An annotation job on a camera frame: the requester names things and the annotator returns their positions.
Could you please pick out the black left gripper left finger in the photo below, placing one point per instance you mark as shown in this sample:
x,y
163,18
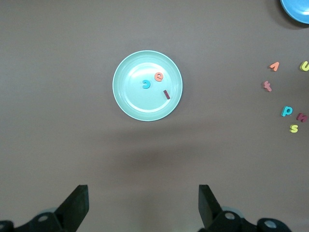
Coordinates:
x,y
70,212

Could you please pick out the orange foam letter v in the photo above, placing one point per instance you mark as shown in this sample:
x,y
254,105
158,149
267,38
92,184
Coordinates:
x,y
275,67

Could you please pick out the teal foam letter c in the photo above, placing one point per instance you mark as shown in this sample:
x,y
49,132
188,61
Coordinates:
x,y
148,84

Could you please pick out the maroon foam letter i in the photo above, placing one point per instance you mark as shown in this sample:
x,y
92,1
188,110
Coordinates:
x,y
166,94

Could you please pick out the magenta letter h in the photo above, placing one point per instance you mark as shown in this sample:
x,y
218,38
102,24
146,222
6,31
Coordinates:
x,y
301,117

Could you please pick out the salmon red foam letter f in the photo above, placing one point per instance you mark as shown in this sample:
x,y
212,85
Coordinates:
x,y
267,86

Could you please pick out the teal foam letter p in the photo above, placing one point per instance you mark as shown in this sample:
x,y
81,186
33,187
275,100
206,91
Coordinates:
x,y
284,111

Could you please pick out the yellow foam letter u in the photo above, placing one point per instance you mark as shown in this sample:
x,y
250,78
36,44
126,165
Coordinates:
x,y
303,68

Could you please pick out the yellow foam letter s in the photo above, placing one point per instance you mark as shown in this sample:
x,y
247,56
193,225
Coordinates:
x,y
294,128

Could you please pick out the light green round plate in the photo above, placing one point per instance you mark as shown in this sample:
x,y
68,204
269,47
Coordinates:
x,y
135,101

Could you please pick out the brown table cover sheet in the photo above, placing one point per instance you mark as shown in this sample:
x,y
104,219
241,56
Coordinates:
x,y
60,72

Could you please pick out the blue round plate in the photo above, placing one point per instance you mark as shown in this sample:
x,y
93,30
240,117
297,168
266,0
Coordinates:
x,y
299,9

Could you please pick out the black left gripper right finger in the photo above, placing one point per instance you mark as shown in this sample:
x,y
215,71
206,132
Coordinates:
x,y
217,220

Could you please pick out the orange foam letter e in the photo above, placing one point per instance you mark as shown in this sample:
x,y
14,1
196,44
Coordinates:
x,y
157,79

